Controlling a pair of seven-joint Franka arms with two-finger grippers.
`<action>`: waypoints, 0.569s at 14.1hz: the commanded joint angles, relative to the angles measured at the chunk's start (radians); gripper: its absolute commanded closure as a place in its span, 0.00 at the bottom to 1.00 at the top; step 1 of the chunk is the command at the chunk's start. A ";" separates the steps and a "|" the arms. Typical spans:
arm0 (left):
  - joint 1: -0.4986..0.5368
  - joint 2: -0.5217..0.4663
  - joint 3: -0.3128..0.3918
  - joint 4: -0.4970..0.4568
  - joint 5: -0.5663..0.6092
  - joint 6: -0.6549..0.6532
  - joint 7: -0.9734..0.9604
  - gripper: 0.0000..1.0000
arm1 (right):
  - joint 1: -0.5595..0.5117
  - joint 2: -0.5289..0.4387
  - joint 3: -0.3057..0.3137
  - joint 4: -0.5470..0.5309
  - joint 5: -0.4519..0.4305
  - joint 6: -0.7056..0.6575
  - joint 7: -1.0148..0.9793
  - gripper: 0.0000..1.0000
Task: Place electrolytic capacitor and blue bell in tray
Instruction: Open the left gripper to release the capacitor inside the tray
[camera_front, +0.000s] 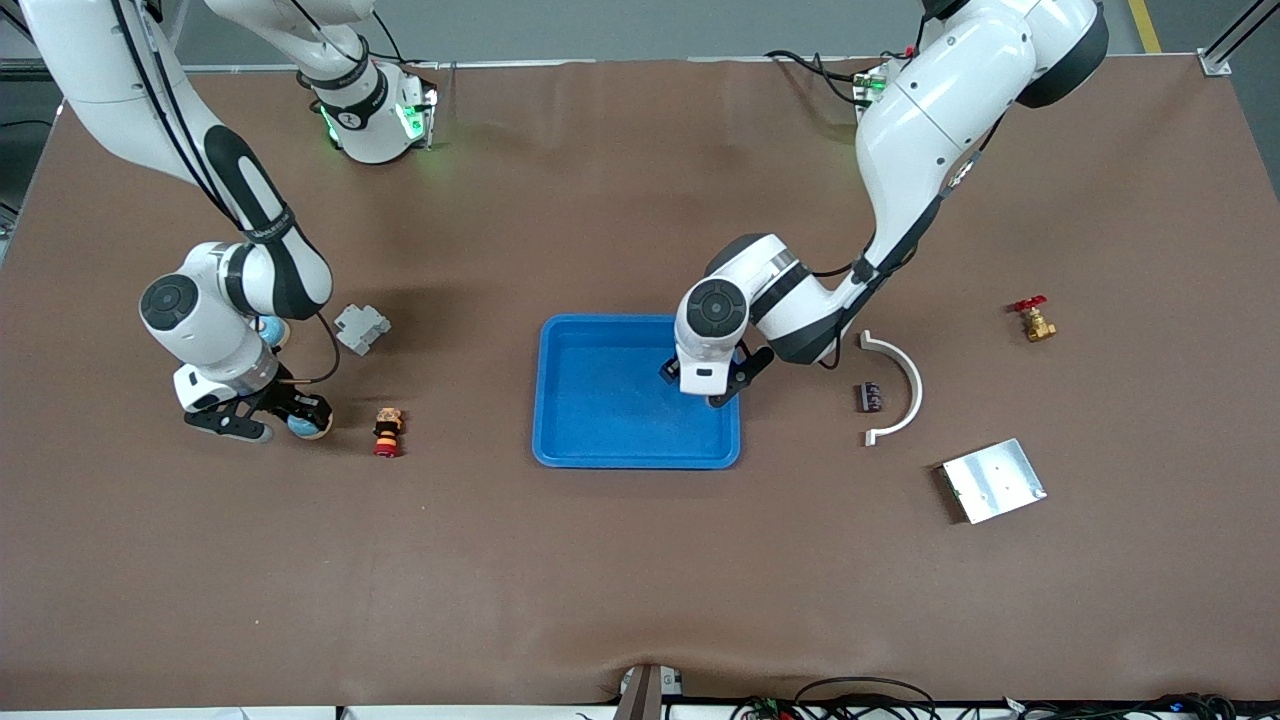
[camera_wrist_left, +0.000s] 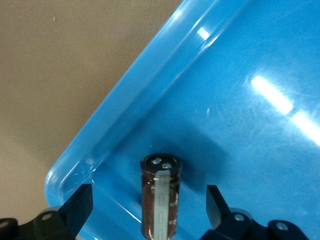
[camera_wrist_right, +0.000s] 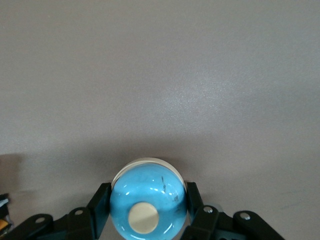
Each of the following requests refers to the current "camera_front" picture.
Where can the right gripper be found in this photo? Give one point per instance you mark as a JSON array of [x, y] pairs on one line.
[[283, 398]]

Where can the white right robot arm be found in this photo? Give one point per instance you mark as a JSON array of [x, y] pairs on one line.
[[100, 60]]

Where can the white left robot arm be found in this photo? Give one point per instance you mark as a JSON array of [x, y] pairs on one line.
[[940, 130]]

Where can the white curved plastic bracket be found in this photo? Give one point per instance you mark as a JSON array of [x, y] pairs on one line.
[[918, 388]]

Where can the grey plastic terminal block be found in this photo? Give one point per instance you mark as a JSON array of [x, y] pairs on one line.
[[360, 330]]

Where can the brown table mat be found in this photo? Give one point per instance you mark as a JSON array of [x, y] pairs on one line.
[[640, 560]]

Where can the blue plastic tray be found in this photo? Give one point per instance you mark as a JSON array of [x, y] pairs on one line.
[[600, 420]]

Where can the blue bell with cream button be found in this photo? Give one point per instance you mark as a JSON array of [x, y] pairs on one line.
[[312, 432], [275, 330]]

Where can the grey metal clamp bracket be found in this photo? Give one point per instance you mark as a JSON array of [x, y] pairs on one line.
[[645, 695]]

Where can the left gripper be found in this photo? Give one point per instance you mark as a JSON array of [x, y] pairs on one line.
[[667, 371]]

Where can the silver metal plate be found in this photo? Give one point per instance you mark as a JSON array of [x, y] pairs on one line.
[[995, 482]]

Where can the aluminium frame profile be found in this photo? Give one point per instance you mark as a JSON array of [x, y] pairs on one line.
[[1215, 63]]

